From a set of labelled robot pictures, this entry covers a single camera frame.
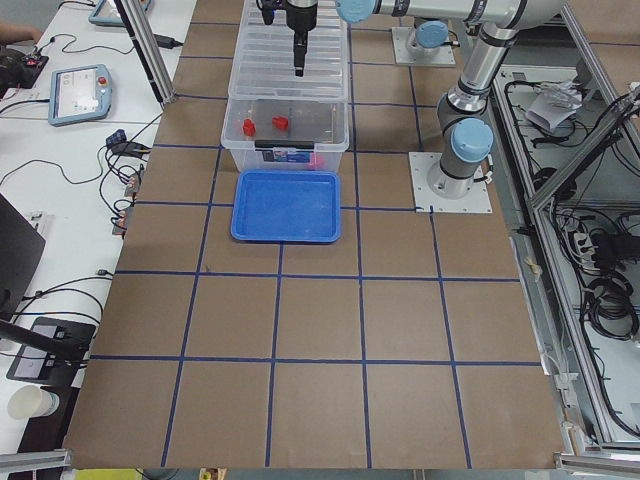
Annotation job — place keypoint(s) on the blue plastic tray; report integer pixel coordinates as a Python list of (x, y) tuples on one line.
[(287, 206)]

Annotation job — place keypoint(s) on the black box latch handle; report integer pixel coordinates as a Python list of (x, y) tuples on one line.
[(284, 144)]

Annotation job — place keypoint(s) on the clear plastic box lid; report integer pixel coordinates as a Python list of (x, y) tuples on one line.
[(263, 65)]

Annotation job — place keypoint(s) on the paper cup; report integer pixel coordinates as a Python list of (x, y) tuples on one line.
[(32, 402)]

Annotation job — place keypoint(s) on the black laptop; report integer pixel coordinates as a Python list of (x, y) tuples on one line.
[(22, 248)]

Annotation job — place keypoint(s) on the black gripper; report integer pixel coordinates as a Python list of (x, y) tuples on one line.
[(300, 19)]

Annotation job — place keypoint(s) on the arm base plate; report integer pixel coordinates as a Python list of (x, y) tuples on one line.
[(412, 48), (435, 192)]

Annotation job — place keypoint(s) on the aluminium frame post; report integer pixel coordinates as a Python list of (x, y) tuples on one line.
[(145, 45)]

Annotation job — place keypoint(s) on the red block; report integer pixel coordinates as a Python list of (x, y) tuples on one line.
[(248, 127), (280, 123)]

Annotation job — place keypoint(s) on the clear plastic storage box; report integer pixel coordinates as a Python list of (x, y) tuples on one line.
[(325, 124)]

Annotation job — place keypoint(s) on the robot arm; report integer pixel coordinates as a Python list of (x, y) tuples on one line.
[(468, 139), (433, 34)]

